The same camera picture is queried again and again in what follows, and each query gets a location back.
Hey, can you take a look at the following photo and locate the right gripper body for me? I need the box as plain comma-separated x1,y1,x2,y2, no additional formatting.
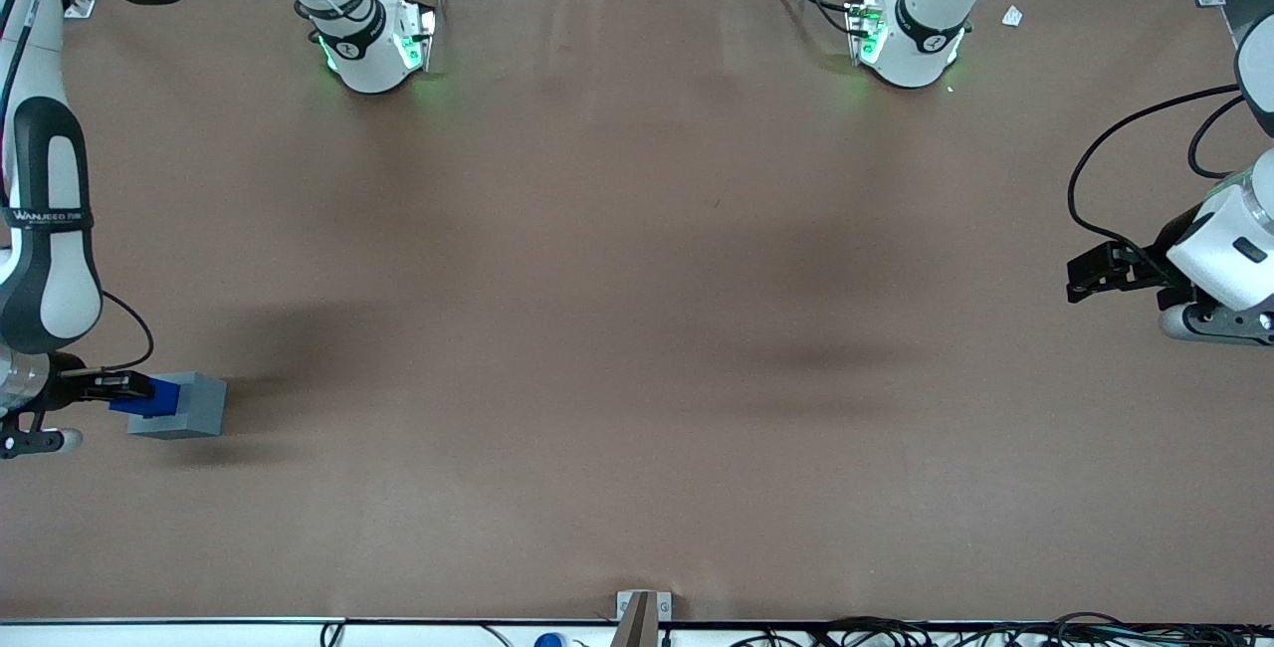
0,346,93,419

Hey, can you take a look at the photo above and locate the blue plastic part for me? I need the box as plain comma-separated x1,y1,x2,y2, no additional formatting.
107,378,182,420

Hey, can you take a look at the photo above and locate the gray square base block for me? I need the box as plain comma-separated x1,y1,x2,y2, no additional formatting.
126,371,229,442

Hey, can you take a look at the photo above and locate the brown table cover sheet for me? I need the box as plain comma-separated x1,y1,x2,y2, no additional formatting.
0,0,1274,623

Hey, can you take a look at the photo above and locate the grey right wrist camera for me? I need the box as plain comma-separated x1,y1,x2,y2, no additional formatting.
0,425,85,460

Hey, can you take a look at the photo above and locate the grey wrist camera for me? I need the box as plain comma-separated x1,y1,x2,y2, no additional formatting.
0,425,85,460
1160,301,1274,345

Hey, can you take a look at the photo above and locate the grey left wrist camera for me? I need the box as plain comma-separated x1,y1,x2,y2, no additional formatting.
1160,301,1274,345

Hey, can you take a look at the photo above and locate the long black left arm cable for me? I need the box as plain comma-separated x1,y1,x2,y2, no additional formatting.
1067,83,1243,265

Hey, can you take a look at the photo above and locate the short black left arm cable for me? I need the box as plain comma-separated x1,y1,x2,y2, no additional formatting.
1187,93,1247,181

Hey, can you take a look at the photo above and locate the black cable bundle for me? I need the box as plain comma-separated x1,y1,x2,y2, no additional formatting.
727,611,1274,647

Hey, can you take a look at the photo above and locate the grey metal camera bracket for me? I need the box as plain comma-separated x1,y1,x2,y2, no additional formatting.
609,589,674,647

